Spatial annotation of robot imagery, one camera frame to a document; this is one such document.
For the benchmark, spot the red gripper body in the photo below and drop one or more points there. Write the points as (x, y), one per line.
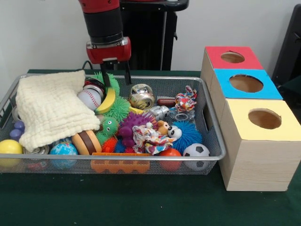
(109, 53)

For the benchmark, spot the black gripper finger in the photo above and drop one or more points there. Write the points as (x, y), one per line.
(105, 74)
(127, 73)

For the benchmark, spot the green puffer ball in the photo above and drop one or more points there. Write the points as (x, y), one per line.
(113, 81)

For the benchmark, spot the crushed drink can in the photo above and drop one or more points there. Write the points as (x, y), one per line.
(142, 96)

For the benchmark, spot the cream waffle cloth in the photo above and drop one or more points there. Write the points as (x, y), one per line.
(51, 110)

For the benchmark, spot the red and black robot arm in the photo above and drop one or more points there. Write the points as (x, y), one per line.
(103, 23)

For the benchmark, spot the wooden box with three holes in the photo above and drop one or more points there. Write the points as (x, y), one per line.
(256, 164)

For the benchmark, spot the white baseball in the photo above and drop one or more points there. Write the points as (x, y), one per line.
(89, 99)

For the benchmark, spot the purple spiky toy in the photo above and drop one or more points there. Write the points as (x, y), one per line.
(134, 122)

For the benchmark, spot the crushed clear plastic bottle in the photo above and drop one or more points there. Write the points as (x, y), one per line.
(182, 115)

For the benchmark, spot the toy hamburger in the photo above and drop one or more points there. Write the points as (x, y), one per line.
(85, 142)

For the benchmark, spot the blue puffer ball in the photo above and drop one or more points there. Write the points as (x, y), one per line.
(187, 136)

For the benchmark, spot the soccer ball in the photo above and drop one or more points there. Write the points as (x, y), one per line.
(196, 153)

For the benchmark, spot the dark green table cloth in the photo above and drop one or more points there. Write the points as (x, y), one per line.
(294, 87)
(141, 200)

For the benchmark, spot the black chair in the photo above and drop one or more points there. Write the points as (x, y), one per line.
(289, 47)

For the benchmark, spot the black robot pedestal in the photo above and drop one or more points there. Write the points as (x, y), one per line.
(150, 35)

